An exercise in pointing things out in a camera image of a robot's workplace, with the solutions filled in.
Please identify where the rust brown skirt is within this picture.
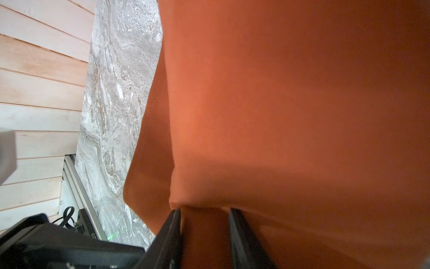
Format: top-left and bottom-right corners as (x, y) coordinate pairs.
(123, 1), (430, 269)

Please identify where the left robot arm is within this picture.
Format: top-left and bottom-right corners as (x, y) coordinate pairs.
(1, 214), (145, 269)

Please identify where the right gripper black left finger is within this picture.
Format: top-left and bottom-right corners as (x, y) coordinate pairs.
(134, 209), (181, 269)

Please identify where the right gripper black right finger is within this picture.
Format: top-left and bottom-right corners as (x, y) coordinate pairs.
(229, 208), (277, 269)

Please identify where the aluminium rail frame front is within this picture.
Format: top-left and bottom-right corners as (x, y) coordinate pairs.
(55, 155), (107, 241)

